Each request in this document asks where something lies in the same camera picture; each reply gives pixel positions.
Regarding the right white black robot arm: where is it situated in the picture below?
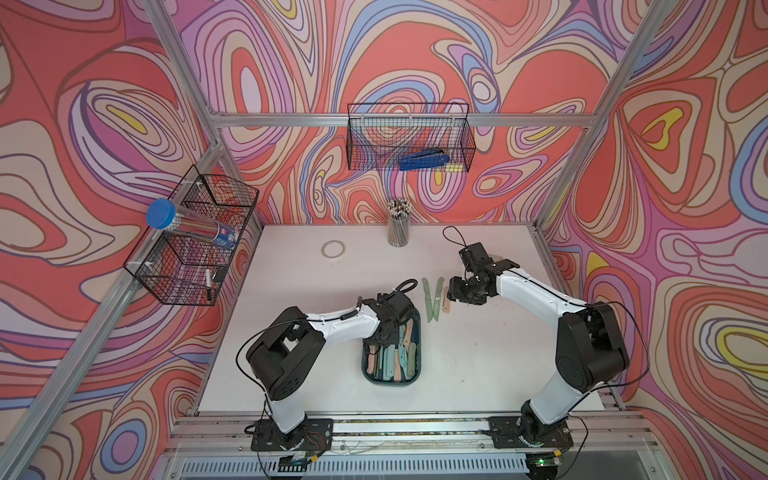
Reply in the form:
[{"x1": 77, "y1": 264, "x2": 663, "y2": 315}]
[{"x1": 448, "y1": 242, "x2": 630, "y2": 446}]

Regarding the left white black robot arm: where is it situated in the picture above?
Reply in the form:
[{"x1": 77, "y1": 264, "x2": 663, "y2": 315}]
[{"x1": 242, "y1": 290, "x2": 417, "y2": 434}]

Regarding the long pink knife in tray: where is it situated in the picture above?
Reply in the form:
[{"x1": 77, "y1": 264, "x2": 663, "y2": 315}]
[{"x1": 366, "y1": 345, "x2": 379, "y2": 376}]

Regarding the dark teal storage tray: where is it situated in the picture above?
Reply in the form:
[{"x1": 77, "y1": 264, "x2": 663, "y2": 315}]
[{"x1": 361, "y1": 309, "x2": 422, "y2": 387}]

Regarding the masking tape roll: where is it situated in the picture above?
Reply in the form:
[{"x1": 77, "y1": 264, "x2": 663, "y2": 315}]
[{"x1": 321, "y1": 239, "x2": 346, "y2": 260}]

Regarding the clear pencil cup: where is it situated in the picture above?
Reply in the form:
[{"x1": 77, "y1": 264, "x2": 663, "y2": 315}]
[{"x1": 387, "y1": 198, "x2": 411, "y2": 247}]

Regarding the blue tool in basket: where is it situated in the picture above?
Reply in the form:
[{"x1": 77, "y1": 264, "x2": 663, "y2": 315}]
[{"x1": 399, "y1": 149, "x2": 450, "y2": 171}]

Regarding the black marker in basket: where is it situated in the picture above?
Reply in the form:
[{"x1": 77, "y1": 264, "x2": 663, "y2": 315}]
[{"x1": 205, "y1": 269, "x2": 213, "y2": 304}]

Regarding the blue capped clear tube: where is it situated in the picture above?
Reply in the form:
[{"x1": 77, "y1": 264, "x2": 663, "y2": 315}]
[{"x1": 145, "y1": 198, "x2": 238, "y2": 249}]

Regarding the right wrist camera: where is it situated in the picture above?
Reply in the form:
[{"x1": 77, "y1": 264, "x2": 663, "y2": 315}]
[{"x1": 459, "y1": 242, "x2": 493, "y2": 273}]

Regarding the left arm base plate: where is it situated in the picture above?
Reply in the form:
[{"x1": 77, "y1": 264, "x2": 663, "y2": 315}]
[{"x1": 246, "y1": 418, "x2": 334, "y2": 453}]

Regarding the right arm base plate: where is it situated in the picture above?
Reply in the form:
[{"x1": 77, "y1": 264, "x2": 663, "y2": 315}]
[{"x1": 486, "y1": 415, "x2": 574, "y2": 451}]

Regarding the back black wire basket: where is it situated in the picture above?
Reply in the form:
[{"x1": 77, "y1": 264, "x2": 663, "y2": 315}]
[{"x1": 346, "y1": 100, "x2": 476, "y2": 173}]

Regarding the black wire basket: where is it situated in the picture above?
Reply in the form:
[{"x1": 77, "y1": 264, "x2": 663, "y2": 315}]
[
  {"x1": 123, "y1": 166, "x2": 259, "y2": 307},
  {"x1": 346, "y1": 100, "x2": 476, "y2": 173}
]

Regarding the left black wire basket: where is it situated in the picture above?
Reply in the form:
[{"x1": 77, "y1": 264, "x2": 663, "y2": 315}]
[{"x1": 123, "y1": 166, "x2": 259, "y2": 307}]

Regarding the aluminium rail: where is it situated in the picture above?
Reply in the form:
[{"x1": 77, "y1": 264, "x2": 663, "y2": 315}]
[{"x1": 166, "y1": 411, "x2": 660, "y2": 451}]

